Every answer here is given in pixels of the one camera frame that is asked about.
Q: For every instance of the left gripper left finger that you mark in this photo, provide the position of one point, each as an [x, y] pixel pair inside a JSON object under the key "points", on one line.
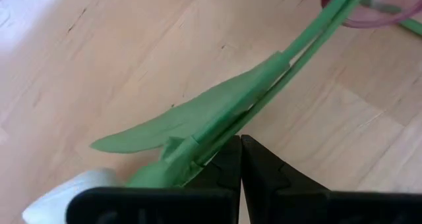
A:
{"points": [[224, 171]]}

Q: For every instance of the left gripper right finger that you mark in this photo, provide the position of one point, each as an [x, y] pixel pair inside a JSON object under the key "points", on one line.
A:
{"points": [[263, 174]]}

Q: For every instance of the white artificial tulip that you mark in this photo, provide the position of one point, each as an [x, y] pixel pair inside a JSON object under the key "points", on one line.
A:
{"points": [[198, 118]]}

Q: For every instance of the red artificial tulip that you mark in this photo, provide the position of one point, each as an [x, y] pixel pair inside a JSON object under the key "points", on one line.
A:
{"points": [[296, 66]]}

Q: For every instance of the purple glass vase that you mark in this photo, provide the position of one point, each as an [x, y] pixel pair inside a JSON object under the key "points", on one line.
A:
{"points": [[379, 10]]}

